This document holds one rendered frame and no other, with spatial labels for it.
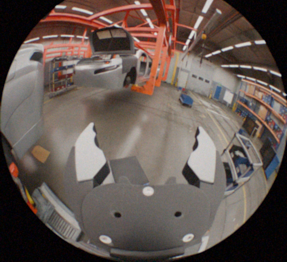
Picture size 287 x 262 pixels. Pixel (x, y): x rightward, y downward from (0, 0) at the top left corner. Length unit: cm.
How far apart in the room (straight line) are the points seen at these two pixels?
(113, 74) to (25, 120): 183
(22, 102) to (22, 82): 16
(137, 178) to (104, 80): 184
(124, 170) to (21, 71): 141
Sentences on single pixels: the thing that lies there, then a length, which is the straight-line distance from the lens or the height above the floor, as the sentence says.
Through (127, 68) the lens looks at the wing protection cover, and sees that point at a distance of 230.
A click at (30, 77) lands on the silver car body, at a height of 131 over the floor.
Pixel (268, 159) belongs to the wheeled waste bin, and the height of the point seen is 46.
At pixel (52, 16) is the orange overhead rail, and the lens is 361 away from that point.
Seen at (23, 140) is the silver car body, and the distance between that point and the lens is 106.
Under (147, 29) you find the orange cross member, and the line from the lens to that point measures 333.
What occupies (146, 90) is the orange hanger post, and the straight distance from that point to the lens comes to 302.
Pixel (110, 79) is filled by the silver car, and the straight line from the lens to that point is 213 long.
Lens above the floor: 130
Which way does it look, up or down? 30 degrees down
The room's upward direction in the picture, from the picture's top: 11 degrees clockwise
